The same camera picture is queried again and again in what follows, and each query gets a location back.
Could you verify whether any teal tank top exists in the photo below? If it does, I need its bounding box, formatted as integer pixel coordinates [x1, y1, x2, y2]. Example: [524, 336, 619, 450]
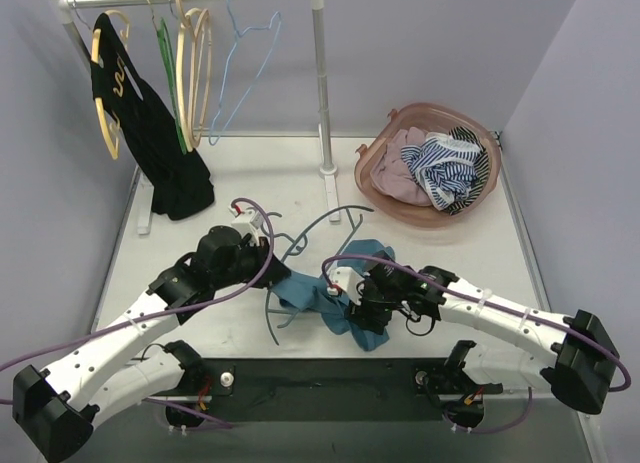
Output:
[271, 239, 396, 352]

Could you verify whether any teal plastic hanger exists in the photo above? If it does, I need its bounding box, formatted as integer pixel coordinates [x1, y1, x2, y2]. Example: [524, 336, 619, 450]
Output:
[264, 204, 374, 346]

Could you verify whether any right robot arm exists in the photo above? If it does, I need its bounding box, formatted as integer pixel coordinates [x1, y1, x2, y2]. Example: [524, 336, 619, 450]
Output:
[330, 254, 619, 415]

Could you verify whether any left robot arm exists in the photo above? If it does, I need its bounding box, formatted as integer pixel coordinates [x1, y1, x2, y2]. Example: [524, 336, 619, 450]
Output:
[11, 224, 290, 462]

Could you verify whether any cream wooden hanger with garment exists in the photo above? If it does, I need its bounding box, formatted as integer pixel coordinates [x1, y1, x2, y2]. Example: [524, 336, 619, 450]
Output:
[90, 9, 130, 160]

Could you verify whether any beige wooden hanger front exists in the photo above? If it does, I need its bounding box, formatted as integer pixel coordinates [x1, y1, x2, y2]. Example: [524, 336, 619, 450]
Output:
[175, 8, 201, 152]

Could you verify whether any green thin hanger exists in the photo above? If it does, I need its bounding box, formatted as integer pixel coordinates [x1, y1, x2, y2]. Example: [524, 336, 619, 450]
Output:
[147, 2, 189, 155]

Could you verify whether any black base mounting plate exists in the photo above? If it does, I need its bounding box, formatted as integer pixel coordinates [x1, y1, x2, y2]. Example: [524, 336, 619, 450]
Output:
[168, 357, 503, 423]

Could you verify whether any black hanging garment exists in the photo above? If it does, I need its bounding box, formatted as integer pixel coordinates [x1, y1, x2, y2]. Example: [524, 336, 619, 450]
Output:
[91, 13, 215, 221]

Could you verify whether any pale pink garment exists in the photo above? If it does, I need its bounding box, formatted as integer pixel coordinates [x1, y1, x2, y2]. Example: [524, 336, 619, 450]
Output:
[370, 127, 432, 207]

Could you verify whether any blue white striped garment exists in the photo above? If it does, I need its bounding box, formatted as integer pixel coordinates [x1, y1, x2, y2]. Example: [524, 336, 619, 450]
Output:
[401, 132, 484, 211]

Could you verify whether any black white striped garment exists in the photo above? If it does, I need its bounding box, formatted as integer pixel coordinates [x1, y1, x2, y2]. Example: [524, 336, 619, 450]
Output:
[442, 125, 491, 217]

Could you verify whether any pink plastic laundry basket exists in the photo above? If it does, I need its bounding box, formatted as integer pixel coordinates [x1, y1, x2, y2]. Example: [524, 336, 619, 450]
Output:
[354, 102, 501, 228]

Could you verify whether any white clothes rack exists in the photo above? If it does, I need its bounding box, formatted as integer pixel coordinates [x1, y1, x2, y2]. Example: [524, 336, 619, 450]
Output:
[47, 0, 341, 224]

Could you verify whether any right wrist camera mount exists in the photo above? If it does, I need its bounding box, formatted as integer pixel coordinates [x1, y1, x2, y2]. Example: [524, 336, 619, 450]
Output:
[327, 266, 365, 305]

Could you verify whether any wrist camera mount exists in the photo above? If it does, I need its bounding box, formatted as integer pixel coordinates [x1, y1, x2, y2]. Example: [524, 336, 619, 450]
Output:
[327, 266, 365, 305]
[229, 205, 264, 247]

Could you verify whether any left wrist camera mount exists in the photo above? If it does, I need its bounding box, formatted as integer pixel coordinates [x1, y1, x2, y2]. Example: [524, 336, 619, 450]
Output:
[229, 205, 264, 247]

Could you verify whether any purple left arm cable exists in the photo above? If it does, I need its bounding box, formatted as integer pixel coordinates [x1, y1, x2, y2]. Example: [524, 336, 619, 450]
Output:
[0, 197, 275, 429]

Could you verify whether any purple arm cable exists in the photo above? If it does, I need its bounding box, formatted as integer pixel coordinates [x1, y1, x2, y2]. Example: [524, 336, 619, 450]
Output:
[320, 252, 632, 437]
[0, 197, 275, 429]

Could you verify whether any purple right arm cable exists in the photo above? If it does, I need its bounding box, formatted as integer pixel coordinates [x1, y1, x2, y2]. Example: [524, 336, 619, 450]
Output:
[320, 252, 632, 437]

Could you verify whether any light blue wire hanger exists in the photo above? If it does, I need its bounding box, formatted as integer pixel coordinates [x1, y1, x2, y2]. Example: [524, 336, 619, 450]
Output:
[207, 0, 283, 147]

